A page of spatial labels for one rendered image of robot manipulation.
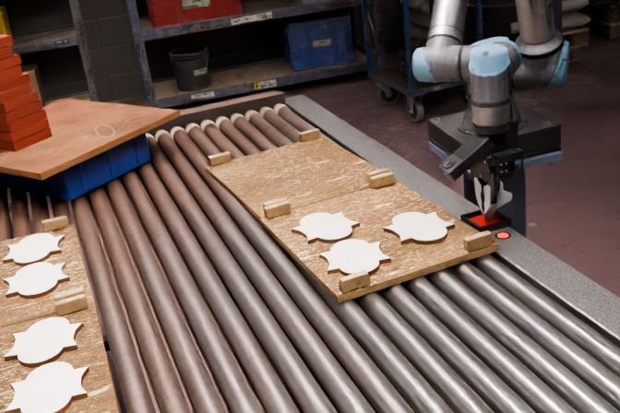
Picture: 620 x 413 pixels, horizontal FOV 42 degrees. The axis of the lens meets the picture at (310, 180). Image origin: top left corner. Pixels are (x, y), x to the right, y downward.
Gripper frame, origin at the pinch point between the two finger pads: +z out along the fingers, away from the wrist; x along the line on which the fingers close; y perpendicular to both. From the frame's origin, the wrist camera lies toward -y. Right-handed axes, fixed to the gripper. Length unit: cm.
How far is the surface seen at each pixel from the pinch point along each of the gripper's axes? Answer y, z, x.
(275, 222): -39.3, 0.1, 22.6
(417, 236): -17.4, -1.0, -2.7
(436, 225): -11.8, -1.0, -0.5
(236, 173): -38, 0, 57
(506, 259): -4.9, 2.4, -15.0
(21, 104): -86, -22, 87
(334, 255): -34.8, -1.0, -1.1
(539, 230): 113, 93, 142
